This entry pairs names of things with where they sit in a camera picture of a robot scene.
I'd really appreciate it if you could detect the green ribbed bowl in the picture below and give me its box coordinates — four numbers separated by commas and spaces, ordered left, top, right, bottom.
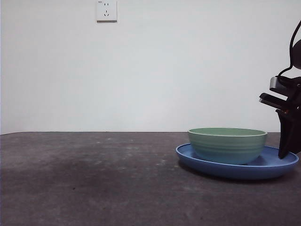
187, 128, 269, 165

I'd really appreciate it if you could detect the blue plate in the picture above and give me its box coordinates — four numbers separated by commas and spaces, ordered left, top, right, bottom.
175, 143, 300, 181

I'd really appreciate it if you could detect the pale grey camera box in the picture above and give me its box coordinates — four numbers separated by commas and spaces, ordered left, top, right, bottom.
269, 75, 283, 89

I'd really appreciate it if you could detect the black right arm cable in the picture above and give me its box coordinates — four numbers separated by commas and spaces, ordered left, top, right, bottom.
277, 20, 301, 78

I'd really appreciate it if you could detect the white wall socket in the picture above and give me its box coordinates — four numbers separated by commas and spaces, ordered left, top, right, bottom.
95, 0, 118, 24

